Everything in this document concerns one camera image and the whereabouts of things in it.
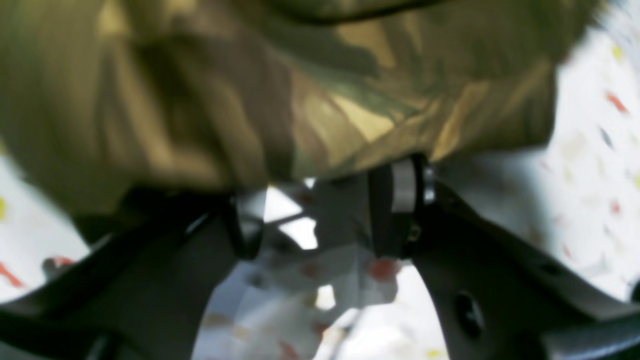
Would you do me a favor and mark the white speckled table cloth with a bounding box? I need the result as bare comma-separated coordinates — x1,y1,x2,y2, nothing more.
1,0,639,360

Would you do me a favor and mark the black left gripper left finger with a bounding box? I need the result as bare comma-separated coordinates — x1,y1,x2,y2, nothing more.
1,189,267,360

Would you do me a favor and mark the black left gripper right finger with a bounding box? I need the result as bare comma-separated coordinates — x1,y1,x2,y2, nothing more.
369,155,640,360

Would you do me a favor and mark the camouflage T-shirt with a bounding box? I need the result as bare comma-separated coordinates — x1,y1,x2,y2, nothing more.
0,0,602,215

